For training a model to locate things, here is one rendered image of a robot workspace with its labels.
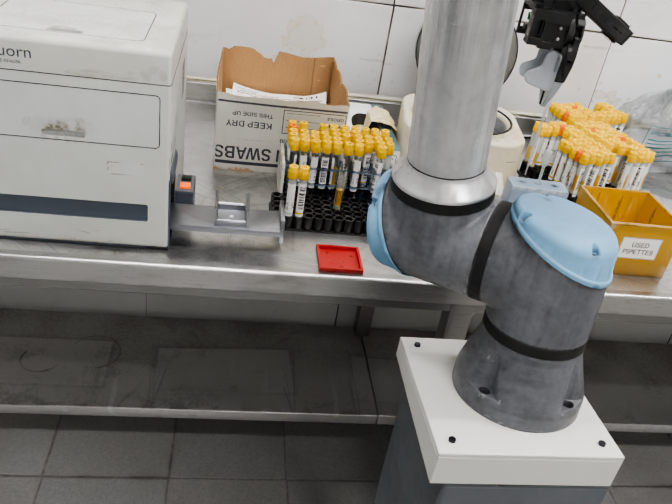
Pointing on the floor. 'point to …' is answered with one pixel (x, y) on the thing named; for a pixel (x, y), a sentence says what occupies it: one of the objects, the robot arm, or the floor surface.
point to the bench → (72, 269)
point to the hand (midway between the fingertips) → (548, 98)
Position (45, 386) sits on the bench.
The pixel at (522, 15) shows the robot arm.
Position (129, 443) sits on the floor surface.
